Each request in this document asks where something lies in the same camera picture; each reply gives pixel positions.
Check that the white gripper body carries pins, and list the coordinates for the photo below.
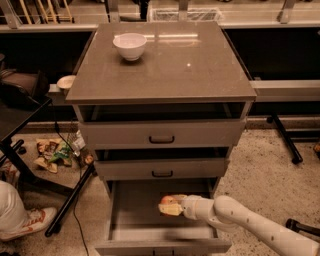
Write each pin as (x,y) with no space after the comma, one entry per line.
(192,208)

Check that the red apple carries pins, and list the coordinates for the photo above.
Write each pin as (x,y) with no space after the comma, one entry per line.
(168,200)

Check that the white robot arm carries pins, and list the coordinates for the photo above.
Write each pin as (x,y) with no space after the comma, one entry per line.
(225,213)

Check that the bottom grey drawer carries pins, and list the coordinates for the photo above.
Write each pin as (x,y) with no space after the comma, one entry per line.
(135,226)

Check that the grey drawer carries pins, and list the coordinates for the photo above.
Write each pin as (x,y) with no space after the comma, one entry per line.
(162,169)
(161,134)
(135,226)

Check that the top grey drawer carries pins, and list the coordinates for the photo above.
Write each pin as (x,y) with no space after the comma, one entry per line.
(161,134)

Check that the middle grey drawer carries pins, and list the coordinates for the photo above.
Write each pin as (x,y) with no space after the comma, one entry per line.
(162,169)

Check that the grey drawer cabinet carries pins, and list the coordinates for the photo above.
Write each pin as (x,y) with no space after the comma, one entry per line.
(188,71)

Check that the black chair caster leg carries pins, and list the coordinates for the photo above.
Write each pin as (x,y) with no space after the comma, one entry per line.
(297,227)

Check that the black stand leg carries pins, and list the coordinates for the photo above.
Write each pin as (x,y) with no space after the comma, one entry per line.
(290,136)

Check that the snack bags on floor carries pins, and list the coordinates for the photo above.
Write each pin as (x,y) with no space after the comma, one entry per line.
(63,151)

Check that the white orange sneaker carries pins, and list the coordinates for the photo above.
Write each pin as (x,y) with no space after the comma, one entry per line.
(38,219)

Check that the white ceramic bowl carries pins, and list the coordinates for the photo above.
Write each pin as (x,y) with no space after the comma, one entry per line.
(130,46)

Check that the white trouser leg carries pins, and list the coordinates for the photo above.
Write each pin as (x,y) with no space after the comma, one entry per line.
(10,206)

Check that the wire mesh basket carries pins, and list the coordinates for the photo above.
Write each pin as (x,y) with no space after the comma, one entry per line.
(193,14)

